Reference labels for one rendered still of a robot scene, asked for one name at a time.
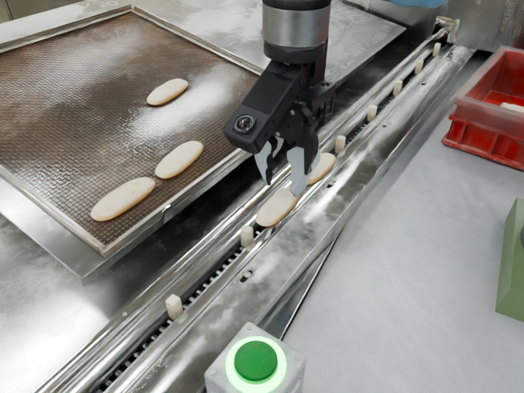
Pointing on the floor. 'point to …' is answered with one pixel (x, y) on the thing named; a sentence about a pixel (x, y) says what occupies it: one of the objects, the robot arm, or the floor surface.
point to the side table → (418, 280)
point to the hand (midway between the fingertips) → (279, 185)
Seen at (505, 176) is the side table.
